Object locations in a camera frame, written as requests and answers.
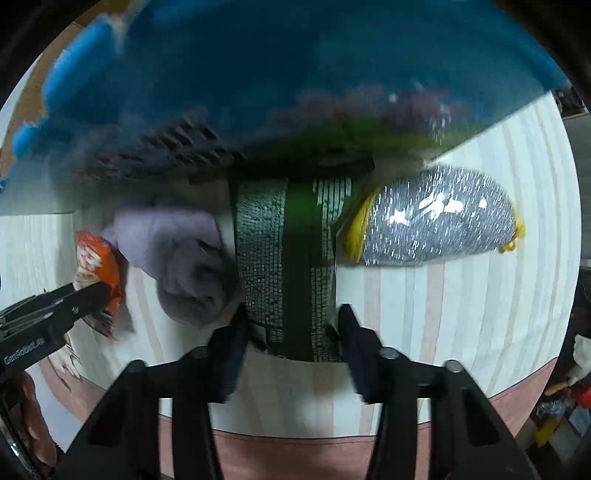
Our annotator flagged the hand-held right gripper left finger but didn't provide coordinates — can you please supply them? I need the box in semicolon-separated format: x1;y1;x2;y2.
55;304;252;480

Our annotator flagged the green printed packet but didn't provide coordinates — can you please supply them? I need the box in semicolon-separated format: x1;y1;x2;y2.
229;174;357;363

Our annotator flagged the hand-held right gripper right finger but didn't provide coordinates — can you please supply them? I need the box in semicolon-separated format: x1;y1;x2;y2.
337;304;542;480

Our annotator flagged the blue translucent storage bin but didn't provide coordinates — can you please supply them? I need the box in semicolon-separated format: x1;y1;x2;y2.
0;0;573;217

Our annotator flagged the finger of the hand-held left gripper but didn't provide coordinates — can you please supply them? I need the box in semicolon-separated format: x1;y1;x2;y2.
0;281;112;334

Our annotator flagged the purple fluffy towel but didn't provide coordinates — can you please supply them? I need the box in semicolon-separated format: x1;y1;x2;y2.
102;208;239;330

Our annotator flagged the orange snack packet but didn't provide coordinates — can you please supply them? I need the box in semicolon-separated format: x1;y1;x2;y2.
73;231;128;342

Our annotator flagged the light blue plush cloth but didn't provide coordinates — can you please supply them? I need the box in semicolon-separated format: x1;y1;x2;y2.
11;18;123;160

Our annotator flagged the pink blanket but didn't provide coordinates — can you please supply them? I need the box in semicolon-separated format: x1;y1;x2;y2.
39;355;561;480

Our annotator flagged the white striped sheet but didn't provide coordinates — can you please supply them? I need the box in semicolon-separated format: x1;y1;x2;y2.
0;92;580;437

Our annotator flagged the pile of assorted clutter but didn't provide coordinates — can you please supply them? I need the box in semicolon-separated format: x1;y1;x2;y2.
529;330;591;450

